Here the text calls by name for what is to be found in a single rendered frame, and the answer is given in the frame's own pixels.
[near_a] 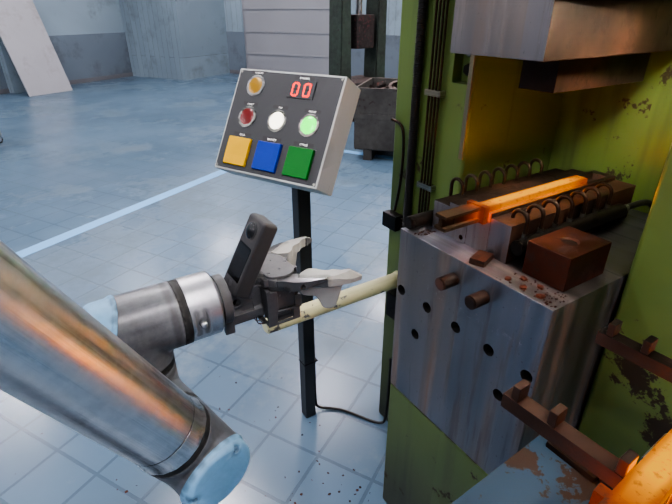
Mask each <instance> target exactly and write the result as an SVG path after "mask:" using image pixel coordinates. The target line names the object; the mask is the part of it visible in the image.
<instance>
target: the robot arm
mask: <svg viewBox="0 0 672 504"><path fill-rule="evenodd" d="M277 230H278V228H277V226H276V225H275V224H274V223H272V222H271V221H270V220H269V219H267V218H266V217H265V216H264V215H261V214H257V213H251V214H250V216H249V218H248V220H247V223H246V225H245V228H244V230H243V233H242V235H241V237H240V240H239V242H238V245H237V247H236V250H235V252H234V255H233V257H232V259H231V262H230V264H229V267H228V269H227V272H226V274H225V277H224V278H223V277H222V276H221V275H220V274H215V275H212V276H210V275H209V274H208V273H207V272H205V271H200V272H197V273H193V274H189V275H186V276H182V277H178V278H175V279H173V280H169V281H165V282H162V283H158V284H154V285H151V286H147V287H143V288H140V289H136V290H132V291H129V292H125V293H121V294H118V295H114V296H112V295H108V296H106V297H105V298H104V299H100V300H97V301H94V302H91V303H88V304H86V305H85V306H84V307H83V308H82V307H81V306H79V305H78V304H77V303H76V302H75V301H73V300H72V299H71V298H70V297H69V296H67V295H66V294H65V293H64V292H62V291H61V290H60V289H59V288H58V287H56V286H55V285H54V284H53V283H52V282H50V281H49V280H48V279H47V278H46V277H44V276H43V275H42V274H41V273H40V272H38V271H37V270H36V269H35V268H33V267H32V266H31V265H30V264H29V263H27V262H26V261H25V260H24V259H23V258H21V257H20V256H19V255H18V254H17V253H15V252H14V251H13V250H12V249H11V248H9V247H8V246H7V245H6V244H4V243H3V242H2V241H1V240H0V390H2V391H4V392H5V393H7V394H9V395H11V396H13V397H14V398H16V399H18V400H20V401H22V402H24V403H25V404H27V405H29V406H31V407H33V408H34V409H36V410H38V411H40V412H42V413H44V414H45V415H47V416H49V417H51V418H53V419H54V420H56V421H58V422H60V423H62V424H64V425H65V426H67V427H69V428H71V429H73V430H74V431H76V432H78V433H80V434H82V435H83V436H85V437H87V438H89V439H91V440H93V441H94V442H96V443H98V444H100V445H102V446H103V447H105V448H107V449H109V450H111V451H113V452H114V453H116V454H118V455H120V456H122V457H123V458H125V459H127V460H129V461H131V462H133V463H134V464H136V465H138V467H139V468H140V469H141V470H142V471H144V472H146V473H148V474H149V475H151V476H153V477H155V478H156V479H158V480H160V481H162V482H164V483H166V484H167V485H169V486H170V487H171V488H172V489H173V490H174V491H175V492H176V493H177V494H178V496H179V497H180V501H181V503H183V504H218V503H220V502H221V501H222V500H223V499H225V498H226V497H227V496H228V495H229V494H230V493H231V492H232V491H233V489H234V488H235V487H236V486H237V484H238V483H239V482H240V481H241V479H242V478H243V476H244V474H245V472H246V470H247V467H248V464H249V460H250V450H249V447H248V445H247V444H246V443H245V442H244V440H243V439H242V436H241V435H240V434H237V433H236V432H235V431H233V430H232V429H231V428H230V427H229V426H228V425H227V424H226V423H225V422H224V421H223V420H222V419H221V418H220V417H219V416H218V415H217V414H216V413H215V412H214V411H213V410H212V409H210V408H209V407H208V406H207V405H206V404H205V403H204V402H203V401H202V400H201V399H200V398H199V397H198V396H197V395H196V394H195V393H194V392H193V391H192V390H191V389H190V388H189V387H187V386H186V385H185V384H184V383H183V382H182V381H181V379H180V377H179V375H178V370H177V365H176V360H175V355H174V349H176V348H179V347H182V346H185V345H188V344H191V343H193V342H195V341H198V340H201V339H204V338H206V337H209V336H212V335H215V334H218V333H221V332H223V330H224V331H225V334H226V335H230V334H232V333H235V332H236V331H235V325H238V324H241V323H243V322H246V321H249V320H252V319H255V318H256V319H255V321H257V323H258V321H261V322H262V323H258V324H266V325H267V326H268V327H269V328H271V327H274V326H277V325H280V324H282V323H285V322H288V321H291V320H294V319H296V318H299V317H300V306H302V302H301V294H303V295H307V296H315V297H317V298H318V300H319V301H320V303H321V305H322V306H323V307H324V308H333V307H334V306H335V305H336V304H337V301H338V298H339V295H340V292H341V289H342V286H343V285H345V284H349V283H353V282H356V281H359V280H361V279H362V274H360V273H358V272H356V271H354V270H352V269H350V268H347V269H344V270H337V269H331V270H319V269H315V268H308V269H306V270H304V271H303V272H301V273H300V274H299V273H297V266H296V259H297V252H299V251H300V249H301V248H303V247H305V246H307V245H308V244H310V243H311V242H312V238H310V237H300V238H296V239H291V240H288V241H286V242H281V243H278V244H276V245H273V246H271V244H272V242H273V240H274V237H275V235H276V233H277ZM298 291H300V293H301V294H300V293H299V292H298ZM264 315H265V317H264ZM292 316H293V317H292ZM289 317H290V318H289ZM257 318H258V319H259V320H257ZM266 318H267V319H268V321H267V320H266ZM286 318H287V319H286ZM281 320H282V321H281ZM278 321H279V322H278Z"/></svg>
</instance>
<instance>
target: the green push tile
mask: <svg viewBox="0 0 672 504"><path fill-rule="evenodd" d="M314 154H315V150H313V149H307V148H301V147H295V146H289V148H288V152H287V156H286V159H285V163H284V167H283V170H282V175H284V176H288V177H293V178H297V179H302V180H307V179H308V176H309V172H310V169H311V165H312V161H313V158H314Z"/></svg>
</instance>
